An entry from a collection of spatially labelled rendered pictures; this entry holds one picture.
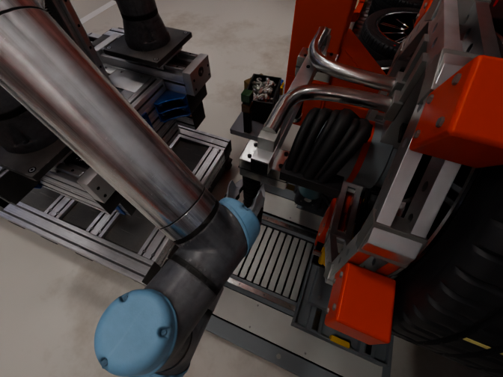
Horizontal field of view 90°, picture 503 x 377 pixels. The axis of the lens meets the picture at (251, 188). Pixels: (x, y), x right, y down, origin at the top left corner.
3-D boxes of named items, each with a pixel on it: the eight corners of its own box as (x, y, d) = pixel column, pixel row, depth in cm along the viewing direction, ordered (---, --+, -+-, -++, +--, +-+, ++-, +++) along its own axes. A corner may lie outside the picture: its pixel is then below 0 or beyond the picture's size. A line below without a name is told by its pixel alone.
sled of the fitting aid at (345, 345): (379, 366, 97) (390, 367, 89) (290, 325, 105) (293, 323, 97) (391, 250, 123) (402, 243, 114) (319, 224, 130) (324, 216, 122)
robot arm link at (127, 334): (156, 244, 28) (180, 271, 37) (66, 342, 23) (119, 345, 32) (211, 286, 26) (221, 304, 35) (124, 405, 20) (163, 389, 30)
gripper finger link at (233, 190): (245, 164, 50) (232, 204, 45) (245, 182, 55) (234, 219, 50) (230, 161, 50) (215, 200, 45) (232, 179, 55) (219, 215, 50)
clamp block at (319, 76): (328, 84, 62) (334, 63, 57) (293, 75, 64) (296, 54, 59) (333, 72, 64) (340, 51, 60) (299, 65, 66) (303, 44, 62)
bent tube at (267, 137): (382, 188, 36) (427, 132, 27) (257, 148, 40) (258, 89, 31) (394, 111, 44) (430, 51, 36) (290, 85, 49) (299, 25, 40)
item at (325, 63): (396, 104, 46) (430, 43, 37) (294, 79, 50) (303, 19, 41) (403, 55, 54) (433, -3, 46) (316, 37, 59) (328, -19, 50)
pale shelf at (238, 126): (263, 143, 116) (263, 138, 113) (230, 133, 119) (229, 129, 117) (291, 90, 138) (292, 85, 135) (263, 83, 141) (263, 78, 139)
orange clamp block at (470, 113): (477, 170, 28) (554, 160, 19) (403, 149, 30) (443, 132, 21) (501, 109, 28) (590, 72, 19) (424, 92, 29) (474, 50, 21)
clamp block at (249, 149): (285, 191, 44) (289, 173, 40) (238, 175, 46) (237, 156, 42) (293, 170, 47) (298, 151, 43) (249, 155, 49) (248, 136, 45)
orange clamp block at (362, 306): (378, 289, 43) (370, 346, 39) (333, 271, 45) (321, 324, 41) (397, 280, 38) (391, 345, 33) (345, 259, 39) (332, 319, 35)
